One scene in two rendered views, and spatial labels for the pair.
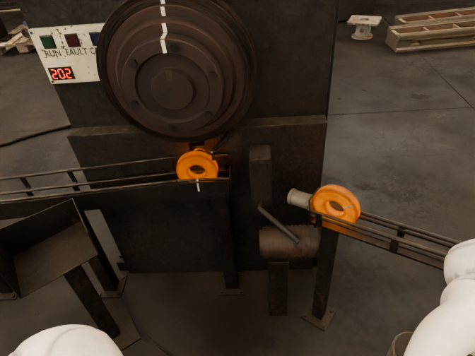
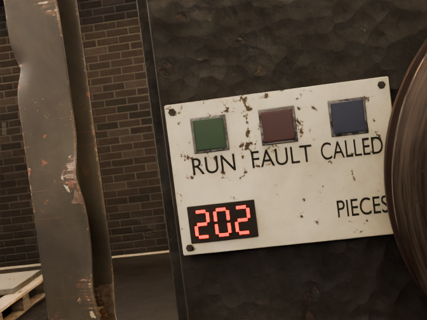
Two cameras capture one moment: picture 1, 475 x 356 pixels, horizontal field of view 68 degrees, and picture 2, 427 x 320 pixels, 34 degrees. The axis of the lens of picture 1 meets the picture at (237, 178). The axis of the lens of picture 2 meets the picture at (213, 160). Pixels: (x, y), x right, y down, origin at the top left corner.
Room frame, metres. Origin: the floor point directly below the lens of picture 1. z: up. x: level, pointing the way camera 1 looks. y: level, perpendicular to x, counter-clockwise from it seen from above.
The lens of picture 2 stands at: (0.34, 0.52, 1.21)
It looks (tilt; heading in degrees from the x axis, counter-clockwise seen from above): 3 degrees down; 3
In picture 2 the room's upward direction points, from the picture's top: 7 degrees counter-clockwise
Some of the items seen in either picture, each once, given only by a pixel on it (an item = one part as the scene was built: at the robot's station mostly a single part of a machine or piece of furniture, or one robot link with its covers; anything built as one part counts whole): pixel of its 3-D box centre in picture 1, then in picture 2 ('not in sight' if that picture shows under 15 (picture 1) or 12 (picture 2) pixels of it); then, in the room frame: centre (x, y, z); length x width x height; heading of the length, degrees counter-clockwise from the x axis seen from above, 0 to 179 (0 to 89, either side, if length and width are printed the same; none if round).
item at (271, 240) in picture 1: (287, 272); not in sight; (0.87, -0.17, 0.27); 0.22 x 0.13 x 0.53; 85
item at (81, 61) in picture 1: (79, 54); (283, 167); (1.17, 0.48, 1.15); 0.26 x 0.02 x 0.18; 85
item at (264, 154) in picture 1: (260, 176); not in sight; (1.03, -0.09, 0.68); 0.11 x 0.08 x 0.24; 175
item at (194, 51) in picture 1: (173, 87); not in sight; (0.93, 0.15, 1.11); 0.28 x 0.06 x 0.28; 85
